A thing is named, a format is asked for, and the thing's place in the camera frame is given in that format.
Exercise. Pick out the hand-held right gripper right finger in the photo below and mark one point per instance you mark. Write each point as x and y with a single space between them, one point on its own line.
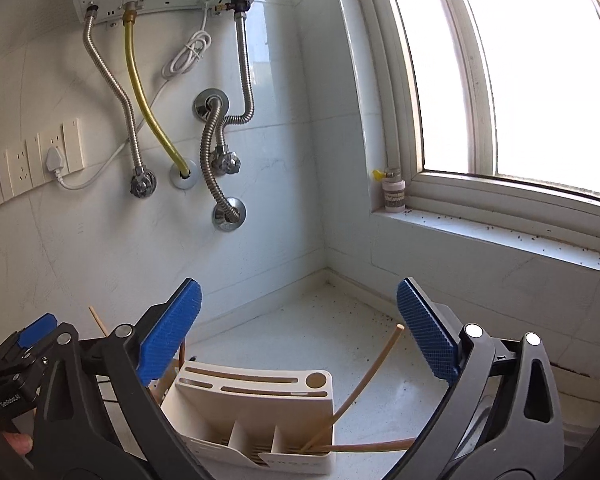
427 332

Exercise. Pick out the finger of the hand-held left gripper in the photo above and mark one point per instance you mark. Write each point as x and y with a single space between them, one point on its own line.
37 330

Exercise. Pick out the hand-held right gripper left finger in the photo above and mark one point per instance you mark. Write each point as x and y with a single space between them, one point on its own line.
170 332

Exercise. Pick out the light wooden chopstick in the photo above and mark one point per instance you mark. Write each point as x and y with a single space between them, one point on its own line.
375 445
367 382

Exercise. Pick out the cream plastic utensil holder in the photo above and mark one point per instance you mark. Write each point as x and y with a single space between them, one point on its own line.
245 395

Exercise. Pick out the person's left hand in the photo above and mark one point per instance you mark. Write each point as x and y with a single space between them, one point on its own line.
20 444

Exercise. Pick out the small plastic bottle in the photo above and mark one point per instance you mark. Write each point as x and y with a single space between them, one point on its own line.
394 195

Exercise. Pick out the chrome angle valve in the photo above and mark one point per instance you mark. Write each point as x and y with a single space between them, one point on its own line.
226 161
142 185

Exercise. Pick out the chrome wall flange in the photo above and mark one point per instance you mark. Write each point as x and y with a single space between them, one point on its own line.
236 210
202 102

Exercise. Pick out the white wall flange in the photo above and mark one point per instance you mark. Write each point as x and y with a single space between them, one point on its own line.
177 180

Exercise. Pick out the white window frame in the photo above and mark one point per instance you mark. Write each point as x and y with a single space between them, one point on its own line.
472 85

